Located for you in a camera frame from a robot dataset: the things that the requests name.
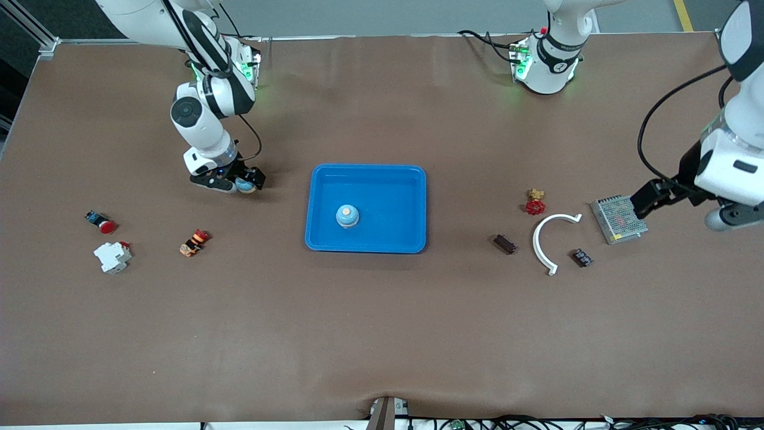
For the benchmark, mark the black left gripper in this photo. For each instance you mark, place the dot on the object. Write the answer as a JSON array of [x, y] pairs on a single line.
[[686, 174]]

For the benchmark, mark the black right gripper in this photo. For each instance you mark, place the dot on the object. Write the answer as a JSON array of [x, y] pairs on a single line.
[[237, 169]]

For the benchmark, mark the scuffed light blue call bell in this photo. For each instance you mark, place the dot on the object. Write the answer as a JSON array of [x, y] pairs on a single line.
[[245, 186]]

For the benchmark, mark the long dark brown capacitor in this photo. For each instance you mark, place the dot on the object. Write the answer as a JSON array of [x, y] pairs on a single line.
[[505, 243]]

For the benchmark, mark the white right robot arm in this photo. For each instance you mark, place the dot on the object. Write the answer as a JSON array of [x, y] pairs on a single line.
[[203, 131]]

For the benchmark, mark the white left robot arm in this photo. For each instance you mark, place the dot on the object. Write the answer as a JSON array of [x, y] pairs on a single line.
[[555, 71]]

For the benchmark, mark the silver perforated metal power supply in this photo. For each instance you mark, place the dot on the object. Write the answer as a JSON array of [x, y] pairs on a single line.
[[619, 219]]

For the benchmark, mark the red mushroom button orange body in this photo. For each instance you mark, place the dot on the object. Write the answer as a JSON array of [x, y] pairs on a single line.
[[194, 243]]

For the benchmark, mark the brass valve red handwheel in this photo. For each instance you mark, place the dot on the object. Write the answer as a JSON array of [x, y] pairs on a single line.
[[535, 207]]

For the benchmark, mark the white base connector box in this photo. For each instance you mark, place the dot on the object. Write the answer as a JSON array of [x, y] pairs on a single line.
[[520, 63], [250, 68]]

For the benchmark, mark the red push button blue body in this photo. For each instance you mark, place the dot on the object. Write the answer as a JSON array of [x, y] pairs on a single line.
[[106, 226]]

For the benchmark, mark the blue plastic tray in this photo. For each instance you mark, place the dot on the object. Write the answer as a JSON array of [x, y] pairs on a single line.
[[388, 239]]

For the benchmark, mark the white circuit breaker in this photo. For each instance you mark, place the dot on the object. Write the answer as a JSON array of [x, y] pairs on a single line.
[[112, 257]]

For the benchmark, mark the brown table cover sheet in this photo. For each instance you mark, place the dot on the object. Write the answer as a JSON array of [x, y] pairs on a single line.
[[382, 328]]

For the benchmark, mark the small green connector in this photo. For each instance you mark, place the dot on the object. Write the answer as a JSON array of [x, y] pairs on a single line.
[[456, 424]]

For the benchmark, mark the white curved plastic bracket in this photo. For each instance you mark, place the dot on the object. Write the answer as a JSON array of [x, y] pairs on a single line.
[[535, 242]]

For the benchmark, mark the aluminium frame profile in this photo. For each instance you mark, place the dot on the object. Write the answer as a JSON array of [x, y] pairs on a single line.
[[724, 38], [30, 22]]

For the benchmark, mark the aluminium table edge rail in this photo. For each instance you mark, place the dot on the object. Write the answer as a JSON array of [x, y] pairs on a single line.
[[358, 37]]

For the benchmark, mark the brown grey camera mount bracket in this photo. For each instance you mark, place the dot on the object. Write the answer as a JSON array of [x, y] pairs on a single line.
[[385, 415]]

